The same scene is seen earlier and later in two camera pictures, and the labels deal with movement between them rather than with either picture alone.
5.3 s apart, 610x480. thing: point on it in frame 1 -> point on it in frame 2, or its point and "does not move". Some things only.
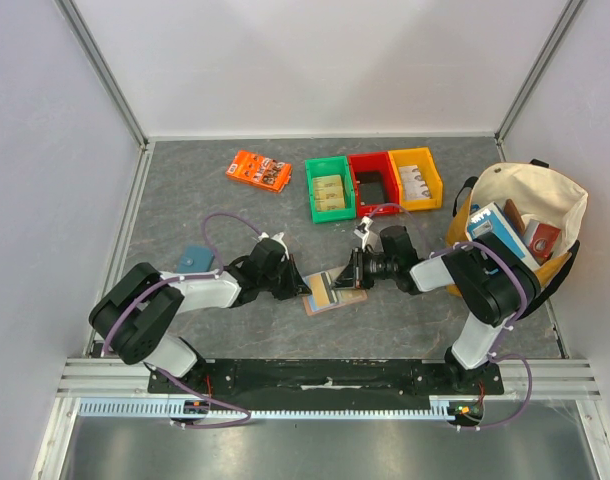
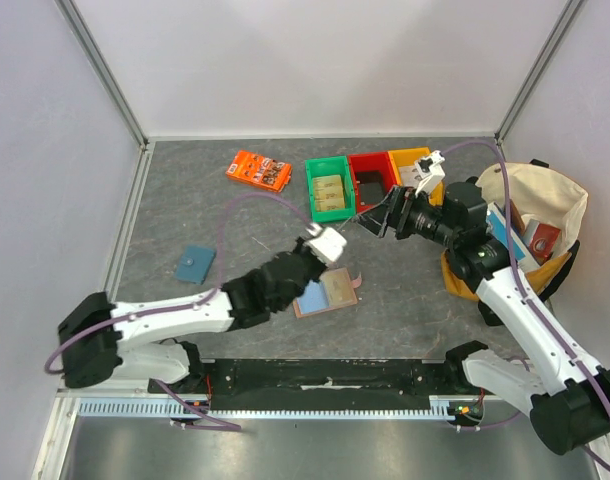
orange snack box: [258, 169] does not move
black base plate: [327, 380] does not move
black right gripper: [358, 268] -> [398, 212]
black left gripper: [296, 286] -> [302, 246]
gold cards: [329, 193] does not move
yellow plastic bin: [420, 183] does not move
